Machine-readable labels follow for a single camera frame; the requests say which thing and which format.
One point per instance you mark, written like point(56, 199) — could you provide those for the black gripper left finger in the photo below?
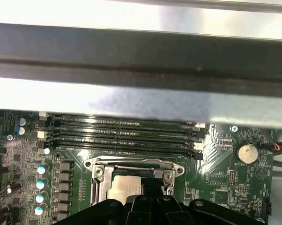
point(141, 211)

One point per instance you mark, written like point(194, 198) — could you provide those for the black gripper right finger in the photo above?
point(171, 211)

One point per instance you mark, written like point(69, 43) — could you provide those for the silver topped CPU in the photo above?
point(124, 187)

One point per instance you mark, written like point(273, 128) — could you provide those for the metal socket locking lever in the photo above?
point(122, 161)

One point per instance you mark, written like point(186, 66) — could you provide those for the CPU socket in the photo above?
point(101, 177)

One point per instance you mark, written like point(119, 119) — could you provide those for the green Dell motherboard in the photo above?
point(216, 164)

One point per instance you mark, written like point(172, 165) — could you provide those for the silver coin battery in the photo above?
point(247, 153)

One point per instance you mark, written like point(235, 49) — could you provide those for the black open PC case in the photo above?
point(141, 54)

